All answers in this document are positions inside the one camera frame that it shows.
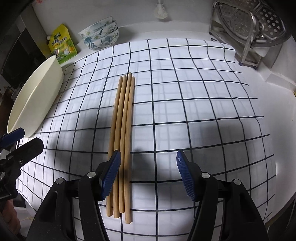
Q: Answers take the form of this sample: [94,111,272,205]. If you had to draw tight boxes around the yellow seasoning pouch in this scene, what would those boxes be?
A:
[47,24,78,64]

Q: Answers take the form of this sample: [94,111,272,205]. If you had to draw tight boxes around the person's left hand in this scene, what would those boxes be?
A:
[1,199,21,240]

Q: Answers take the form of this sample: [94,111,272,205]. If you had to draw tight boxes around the stainless steel dish rack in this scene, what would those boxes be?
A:
[209,1,290,69]

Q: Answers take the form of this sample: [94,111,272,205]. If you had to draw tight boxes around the stacked floral porcelain bowls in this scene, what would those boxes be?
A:
[79,16,119,50]

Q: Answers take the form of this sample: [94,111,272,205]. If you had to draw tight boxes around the large white round bowl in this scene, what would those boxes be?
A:
[7,56,63,138]

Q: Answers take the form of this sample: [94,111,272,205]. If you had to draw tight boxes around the white black grid cloth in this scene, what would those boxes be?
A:
[16,39,276,240]

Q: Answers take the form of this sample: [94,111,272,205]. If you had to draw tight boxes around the white power plug cable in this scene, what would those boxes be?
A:
[153,0,168,19]

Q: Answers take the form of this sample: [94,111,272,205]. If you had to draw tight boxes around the wooden chopstick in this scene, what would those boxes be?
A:
[119,73,132,213]
[106,76,123,217]
[125,76,135,224]
[113,75,127,218]

